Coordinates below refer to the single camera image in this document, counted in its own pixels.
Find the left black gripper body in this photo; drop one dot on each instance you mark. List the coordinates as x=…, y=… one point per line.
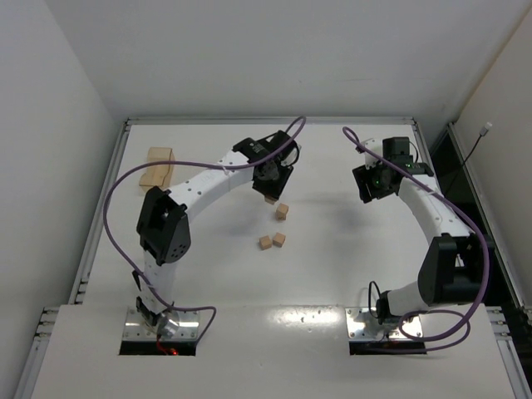
x=272, y=185

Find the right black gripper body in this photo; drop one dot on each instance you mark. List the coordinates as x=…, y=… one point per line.
x=365, y=183

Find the wooden block tray box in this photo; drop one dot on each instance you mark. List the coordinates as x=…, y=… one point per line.
x=157, y=175

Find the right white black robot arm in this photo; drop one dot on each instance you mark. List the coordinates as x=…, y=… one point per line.
x=456, y=267

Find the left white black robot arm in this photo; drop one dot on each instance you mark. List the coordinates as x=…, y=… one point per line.
x=166, y=215

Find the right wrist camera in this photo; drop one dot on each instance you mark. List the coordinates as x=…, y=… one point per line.
x=372, y=151

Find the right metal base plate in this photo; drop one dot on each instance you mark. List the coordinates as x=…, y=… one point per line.
x=363, y=327

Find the metal base plate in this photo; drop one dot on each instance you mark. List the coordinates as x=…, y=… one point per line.
x=363, y=327
x=172, y=327

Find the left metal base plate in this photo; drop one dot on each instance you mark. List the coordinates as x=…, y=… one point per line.
x=172, y=327

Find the aluminium table frame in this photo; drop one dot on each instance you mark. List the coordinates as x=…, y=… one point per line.
x=280, y=330

